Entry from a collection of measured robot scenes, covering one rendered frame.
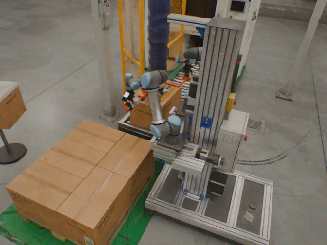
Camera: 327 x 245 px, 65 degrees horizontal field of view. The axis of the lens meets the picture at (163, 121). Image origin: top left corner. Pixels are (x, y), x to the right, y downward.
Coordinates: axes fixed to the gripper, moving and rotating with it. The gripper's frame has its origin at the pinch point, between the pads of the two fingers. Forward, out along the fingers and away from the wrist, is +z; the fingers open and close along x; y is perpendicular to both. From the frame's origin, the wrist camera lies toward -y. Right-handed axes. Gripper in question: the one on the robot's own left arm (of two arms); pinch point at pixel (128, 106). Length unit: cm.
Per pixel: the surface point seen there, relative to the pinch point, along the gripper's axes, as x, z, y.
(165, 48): -9, -44, 58
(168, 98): -19, 13, 54
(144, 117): -0.4, 33.4, 30.3
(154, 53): -1, -39, 50
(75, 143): 56, 55, -28
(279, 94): -136, 103, 313
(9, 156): 158, 107, -52
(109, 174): -5, 54, -46
